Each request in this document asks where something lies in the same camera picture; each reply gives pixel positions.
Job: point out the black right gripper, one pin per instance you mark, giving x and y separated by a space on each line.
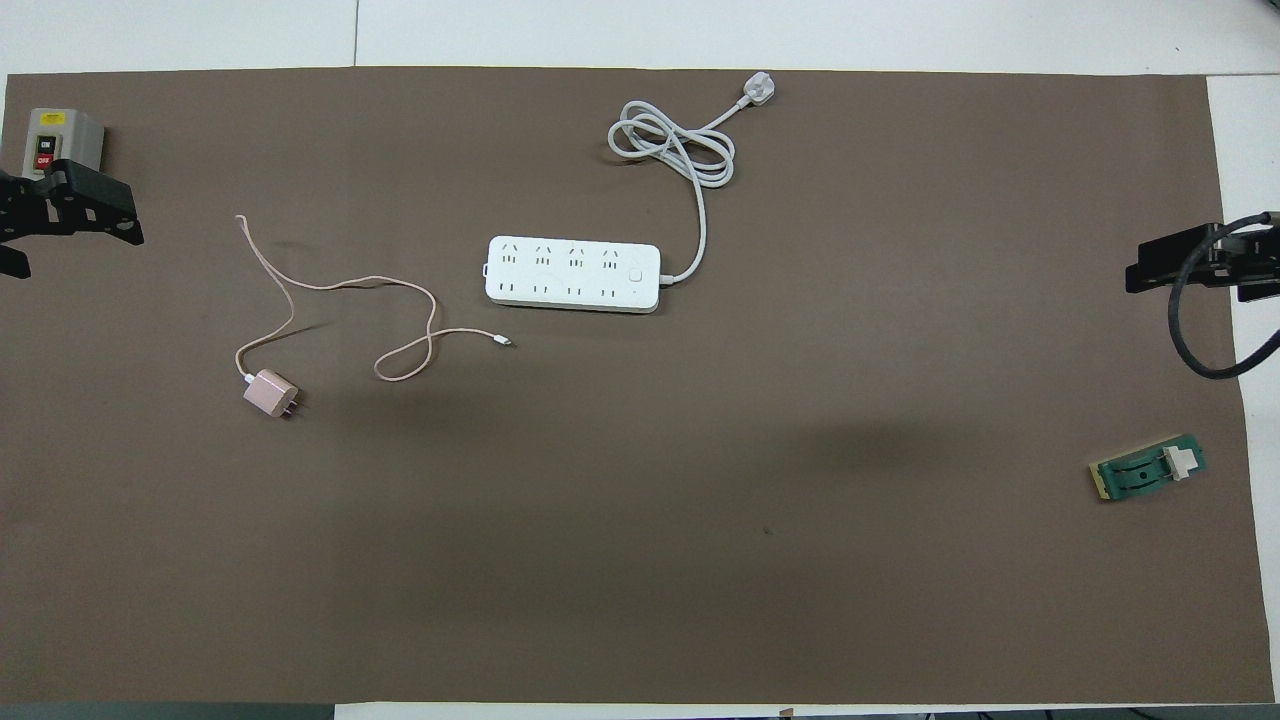
1255 260

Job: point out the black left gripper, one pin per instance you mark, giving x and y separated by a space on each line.
20 210

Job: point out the pink charger adapter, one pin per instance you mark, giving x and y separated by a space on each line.
270 393

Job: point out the white power strip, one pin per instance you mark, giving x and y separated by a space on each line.
580 275

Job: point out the brown table mat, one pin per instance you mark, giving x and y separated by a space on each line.
640 550

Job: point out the grey on-off switch box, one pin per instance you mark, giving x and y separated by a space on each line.
75 130

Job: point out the green knife switch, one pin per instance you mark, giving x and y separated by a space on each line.
1140 475

